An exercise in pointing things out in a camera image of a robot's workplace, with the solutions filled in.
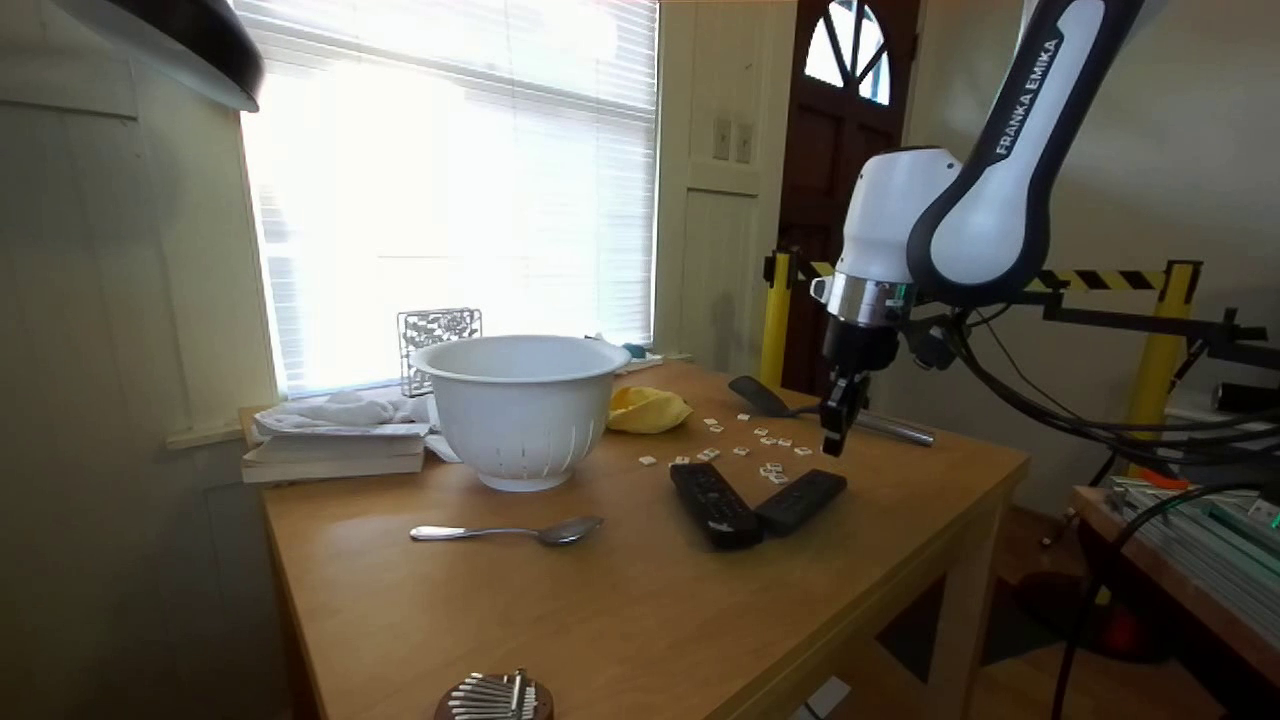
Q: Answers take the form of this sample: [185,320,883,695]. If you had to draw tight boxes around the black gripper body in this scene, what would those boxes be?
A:
[820,320,909,392]

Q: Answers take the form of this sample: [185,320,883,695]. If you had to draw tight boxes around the cream wall switch plate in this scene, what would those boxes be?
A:
[709,112,761,168]

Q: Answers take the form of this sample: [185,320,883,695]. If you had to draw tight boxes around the rounded black remote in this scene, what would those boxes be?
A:
[670,457,773,552]

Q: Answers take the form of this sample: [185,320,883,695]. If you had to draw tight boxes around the white crumpled cloth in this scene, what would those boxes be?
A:
[254,379,446,442]

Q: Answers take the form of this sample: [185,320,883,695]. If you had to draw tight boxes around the metal spoon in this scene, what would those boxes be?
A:
[408,515,604,552]

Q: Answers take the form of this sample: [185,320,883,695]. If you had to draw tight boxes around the white plastic colander bowl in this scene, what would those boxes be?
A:
[414,331,633,498]

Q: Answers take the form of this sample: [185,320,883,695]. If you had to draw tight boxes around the ribbed metal lid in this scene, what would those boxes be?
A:
[433,669,562,720]

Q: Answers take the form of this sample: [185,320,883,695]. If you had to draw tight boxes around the stack of papers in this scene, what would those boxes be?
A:
[1101,467,1280,631]

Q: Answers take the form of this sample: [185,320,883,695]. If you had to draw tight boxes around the white shelf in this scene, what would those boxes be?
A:
[1159,397,1280,466]

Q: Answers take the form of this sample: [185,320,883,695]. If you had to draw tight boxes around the black spatula metal handle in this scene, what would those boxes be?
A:
[725,371,942,449]

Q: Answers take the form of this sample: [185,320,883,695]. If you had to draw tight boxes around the black floor cable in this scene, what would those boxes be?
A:
[1043,477,1280,720]

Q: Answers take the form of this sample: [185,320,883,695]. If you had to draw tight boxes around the white window blinds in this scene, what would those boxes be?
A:
[236,0,663,399]

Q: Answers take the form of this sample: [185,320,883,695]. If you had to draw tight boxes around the yellow black striped barrier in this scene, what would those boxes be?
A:
[756,248,1209,434]

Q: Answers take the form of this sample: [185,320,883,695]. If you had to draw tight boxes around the wooden side table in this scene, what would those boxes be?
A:
[1070,481,1280,692]

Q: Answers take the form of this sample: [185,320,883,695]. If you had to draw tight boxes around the black button remote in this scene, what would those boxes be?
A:
[753,467,851,546]

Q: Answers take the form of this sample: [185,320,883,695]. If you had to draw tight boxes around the thick white book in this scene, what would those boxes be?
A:
[236,419,433,487]

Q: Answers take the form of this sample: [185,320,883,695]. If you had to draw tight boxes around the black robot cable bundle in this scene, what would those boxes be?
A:
[901,297,1280,472]

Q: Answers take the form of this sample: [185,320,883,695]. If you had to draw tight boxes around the dark wooden door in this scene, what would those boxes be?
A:
[776,0,924,406]

